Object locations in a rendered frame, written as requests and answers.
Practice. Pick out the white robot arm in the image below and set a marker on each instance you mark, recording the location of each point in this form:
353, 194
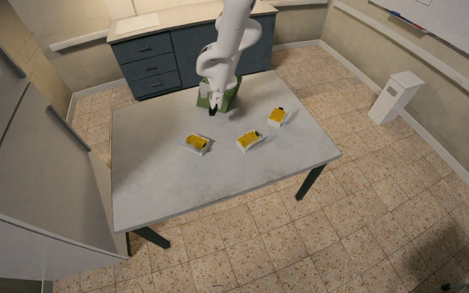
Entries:
235, 28

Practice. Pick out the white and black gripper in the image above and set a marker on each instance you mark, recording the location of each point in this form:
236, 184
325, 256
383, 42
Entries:
216, 101

